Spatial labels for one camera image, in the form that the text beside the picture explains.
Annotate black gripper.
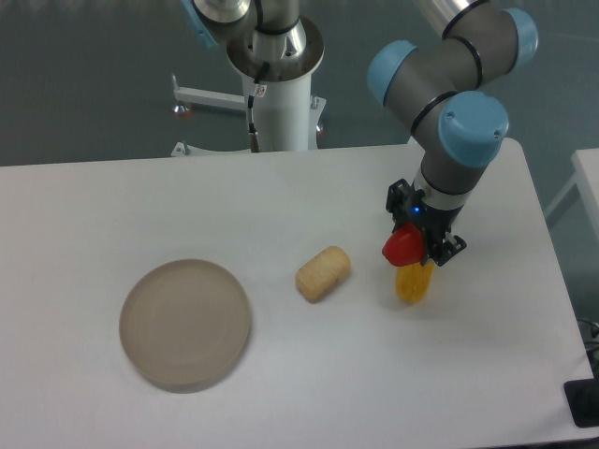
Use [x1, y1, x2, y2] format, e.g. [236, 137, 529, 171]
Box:
[386, 179, 467, 267]

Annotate red pepper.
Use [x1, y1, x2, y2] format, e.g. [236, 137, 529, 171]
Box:
[382, 223, 426, 267]

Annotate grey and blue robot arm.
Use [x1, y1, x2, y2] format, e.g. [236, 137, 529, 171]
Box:
[183, 1, 538, 267]

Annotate yellow corn cob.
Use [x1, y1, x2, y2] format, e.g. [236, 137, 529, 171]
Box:
[395, 262, 435, 304]

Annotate beige bread loaf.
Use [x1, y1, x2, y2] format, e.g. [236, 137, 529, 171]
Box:
[295, 246, 351, 303]

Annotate black box at edge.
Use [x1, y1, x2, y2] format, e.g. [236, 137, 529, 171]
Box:
[563, 379, 598, 428]

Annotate brown round plate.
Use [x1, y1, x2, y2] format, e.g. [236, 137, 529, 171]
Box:
[119, 259, 252, 394]

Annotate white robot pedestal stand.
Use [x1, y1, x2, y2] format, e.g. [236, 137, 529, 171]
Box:
[168, 13, 328, 158]

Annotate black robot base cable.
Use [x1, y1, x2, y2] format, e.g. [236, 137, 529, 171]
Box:
[245, 60, 270, 153]

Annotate black cables at right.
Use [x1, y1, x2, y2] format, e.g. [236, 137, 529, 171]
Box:
[577, 317, 599, 370]

